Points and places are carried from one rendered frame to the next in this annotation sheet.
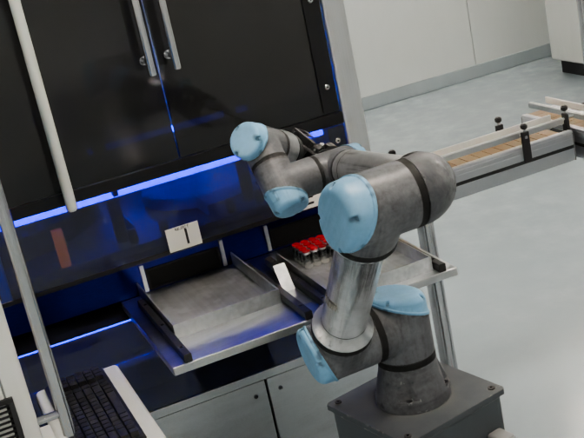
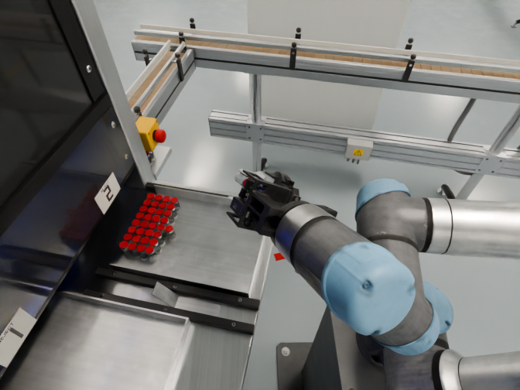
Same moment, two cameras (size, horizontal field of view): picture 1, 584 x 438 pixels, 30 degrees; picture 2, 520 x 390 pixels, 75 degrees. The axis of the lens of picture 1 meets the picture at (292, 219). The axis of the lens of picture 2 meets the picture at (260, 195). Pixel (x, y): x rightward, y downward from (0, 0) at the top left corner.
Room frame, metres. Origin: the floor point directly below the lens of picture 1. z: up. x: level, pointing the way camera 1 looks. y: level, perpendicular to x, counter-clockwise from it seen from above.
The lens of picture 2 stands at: (2.07, 0.22, 1.64)
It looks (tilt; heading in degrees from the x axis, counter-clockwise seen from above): 50 degrees down; 300
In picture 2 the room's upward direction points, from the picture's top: straight up
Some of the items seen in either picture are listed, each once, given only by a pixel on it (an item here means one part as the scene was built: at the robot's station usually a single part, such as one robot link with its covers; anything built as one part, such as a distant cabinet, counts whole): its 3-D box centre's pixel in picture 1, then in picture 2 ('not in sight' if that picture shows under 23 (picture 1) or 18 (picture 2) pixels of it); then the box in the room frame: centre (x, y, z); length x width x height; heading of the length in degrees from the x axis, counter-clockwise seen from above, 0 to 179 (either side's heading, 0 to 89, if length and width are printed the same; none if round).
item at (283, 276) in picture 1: (292, 282); (186, 299); (2.37, 0.03, 0.91); 0.14 x 0.03 x 0.06; 19
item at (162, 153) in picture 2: not in sight; (144, 159); (2.80, -0.28, 0.87); 0.14 x 0.13 x 0.02; 19
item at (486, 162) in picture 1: (461, 162); (146, 94); (2.98, -0.51, 0.92); 0.69 x 0.16 x 0.16; 109
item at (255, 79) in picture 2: not in sight; (256, 133); (2.81, -1.01, 0.46); 0.09 x 0.09 x 0.77; 19
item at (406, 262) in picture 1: (351, 261); (196, 236); (2.46, -0.12, 0.90); 0.34 x 0.26 x 0.04; 18
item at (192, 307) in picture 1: (205, 292); (87, 367); (2.46, 0.24, 0.90); 0.34 x 0.26 x 0.04; 19
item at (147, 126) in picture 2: not in sight; (144, 133); (2.76, -0.28, 0.99); 0.08 x 0.07 x 0.07; 19
